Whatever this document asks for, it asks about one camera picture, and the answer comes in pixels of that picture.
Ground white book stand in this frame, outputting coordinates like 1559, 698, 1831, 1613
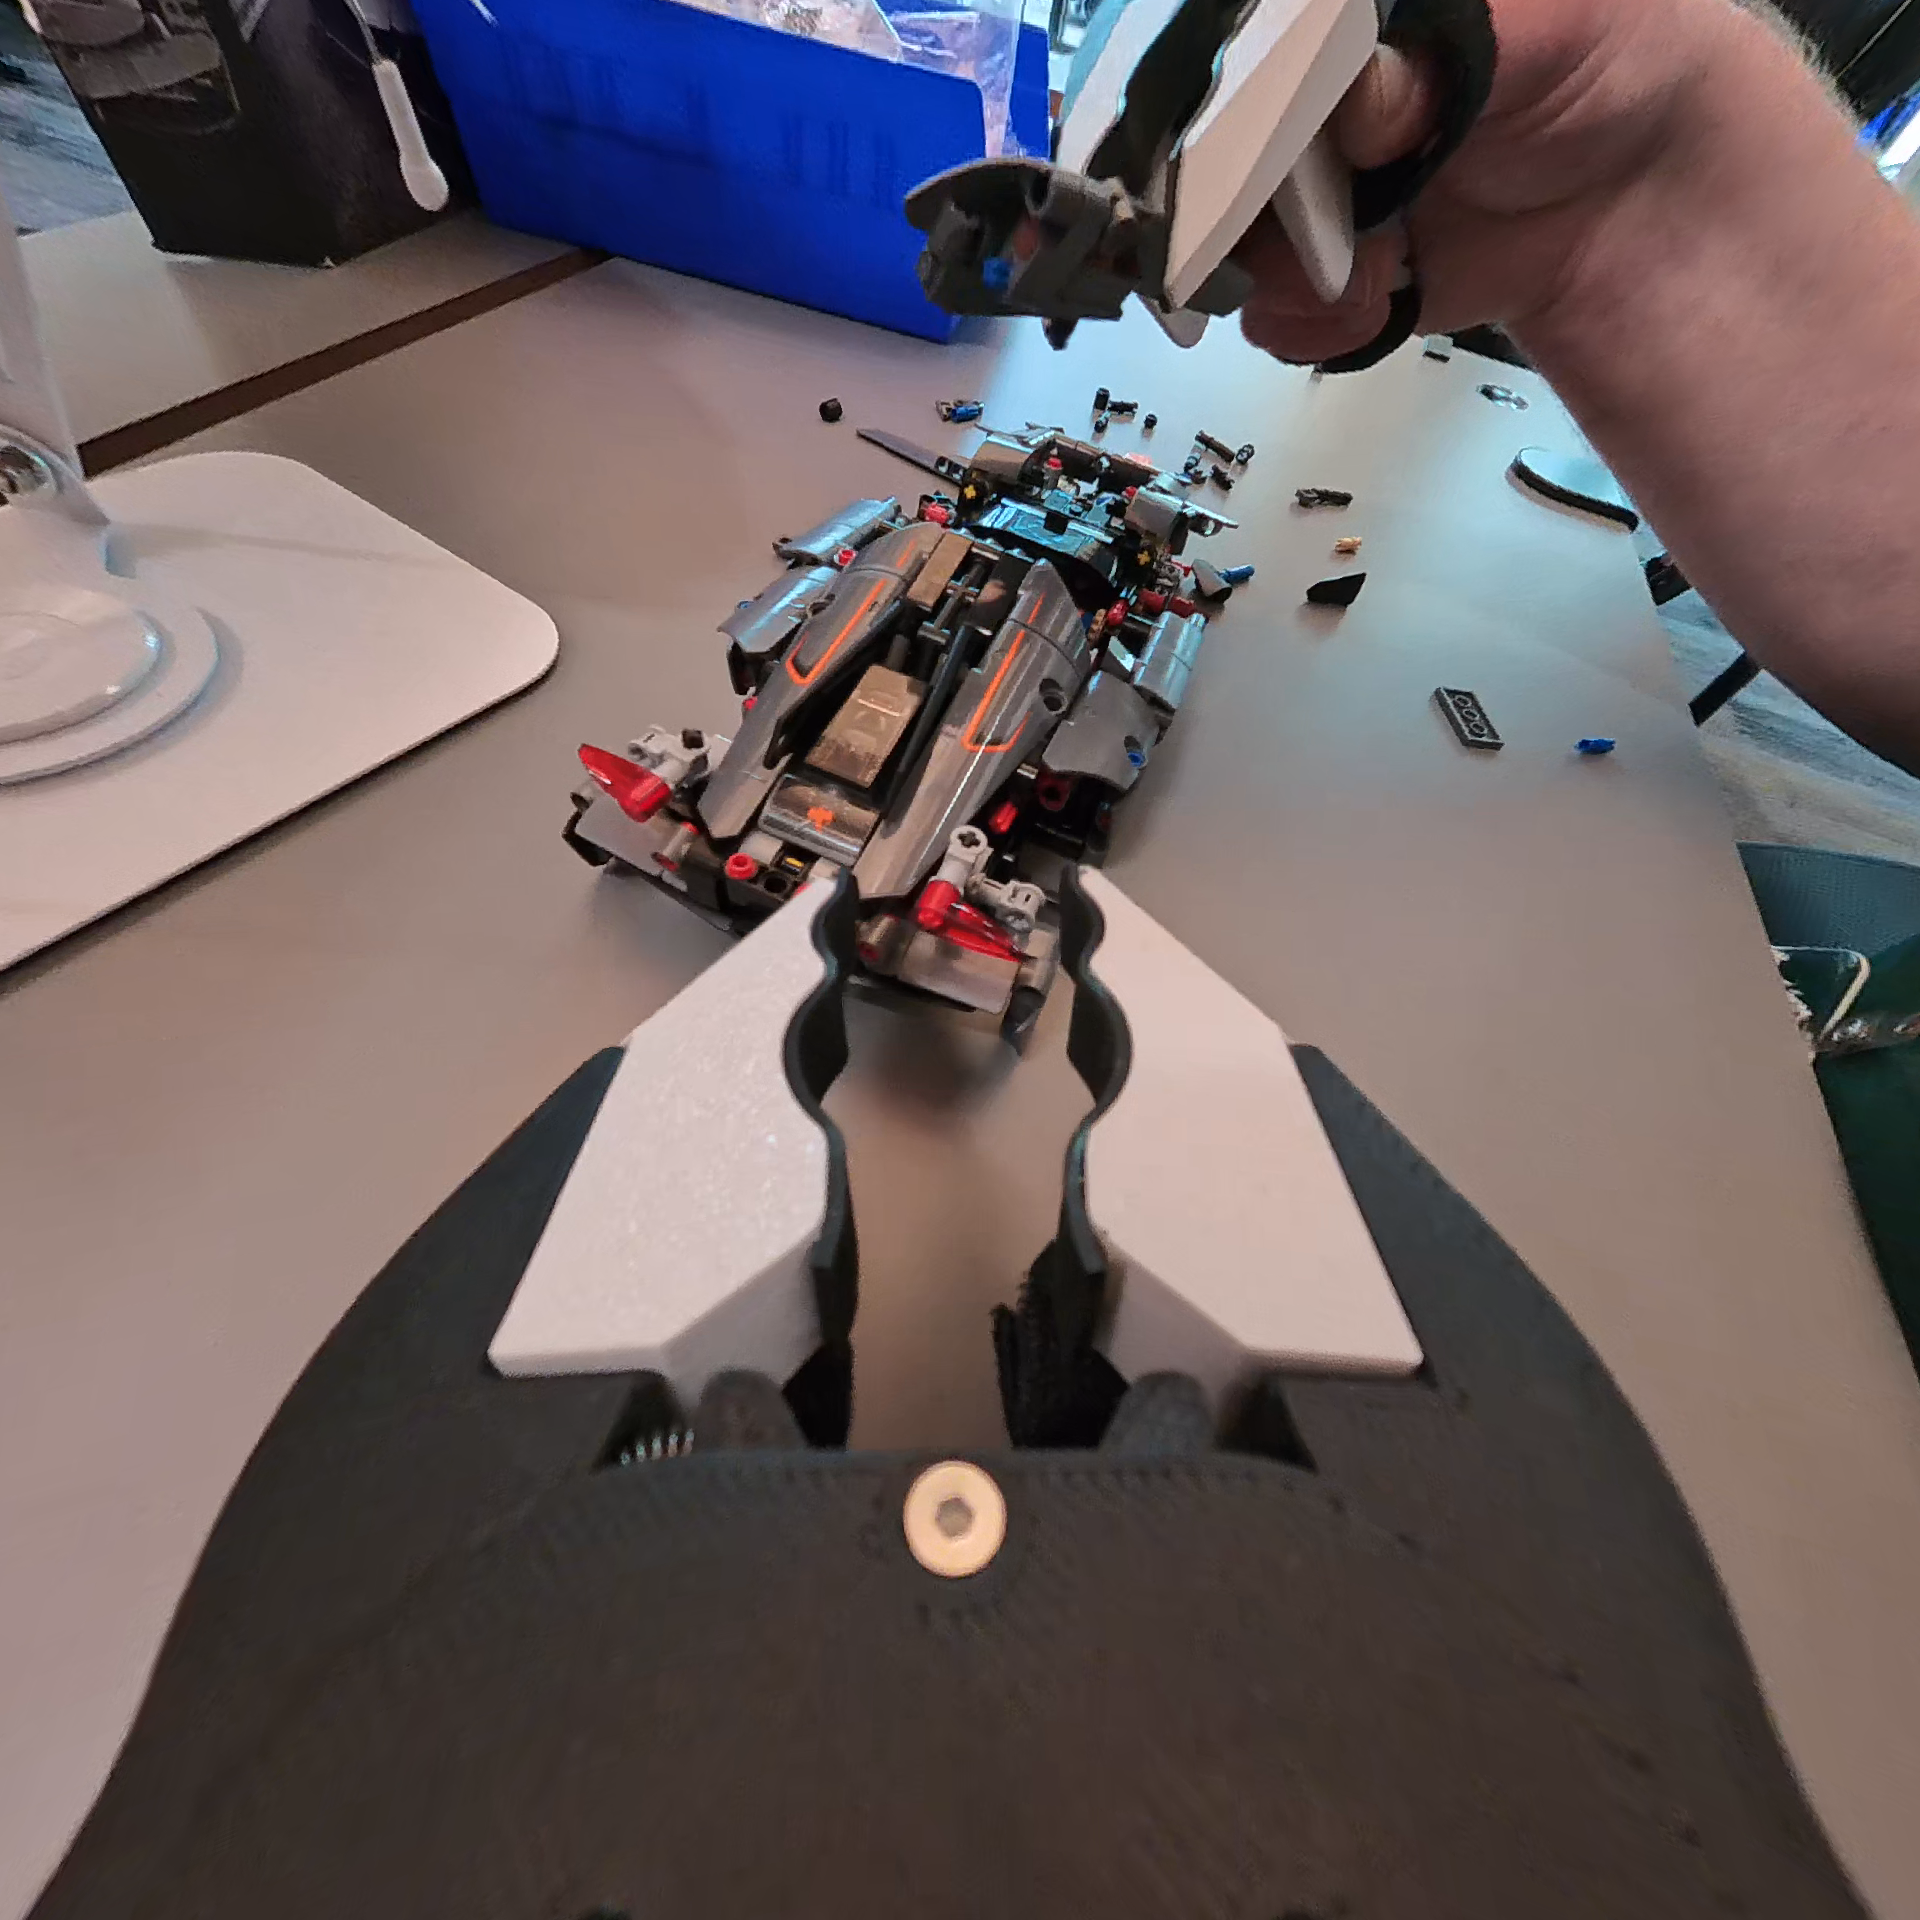
0, 0, 562, 972

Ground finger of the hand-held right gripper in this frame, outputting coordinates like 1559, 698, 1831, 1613
1158, 0, 1387, 312
1057, 0, 1248, 182

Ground grey lego wing assembly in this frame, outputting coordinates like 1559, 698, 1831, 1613
902, 152, 1252, 352

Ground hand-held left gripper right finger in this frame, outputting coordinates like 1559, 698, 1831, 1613
1057, 864, 1428, 1450

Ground clear plastic bags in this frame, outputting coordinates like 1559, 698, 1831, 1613
705, 0, 1052, 106

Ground person's right forearm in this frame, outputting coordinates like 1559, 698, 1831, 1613
1516, 0, 1920, 777

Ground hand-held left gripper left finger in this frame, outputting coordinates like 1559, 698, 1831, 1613
487, 871, 860, 1450

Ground dark mesh chair seat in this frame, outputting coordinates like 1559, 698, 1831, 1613
1736, 842, 1920, 965

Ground grey lego vehicle model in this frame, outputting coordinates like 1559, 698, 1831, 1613
562, 425, 1257, 1057

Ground white pull cord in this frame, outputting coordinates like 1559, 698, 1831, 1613
359, 0, 453, 214

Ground blue plastic bin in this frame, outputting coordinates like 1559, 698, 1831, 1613
407, 0, 1052, 346

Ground lego set box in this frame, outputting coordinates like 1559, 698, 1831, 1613
27, 0, 487, 268

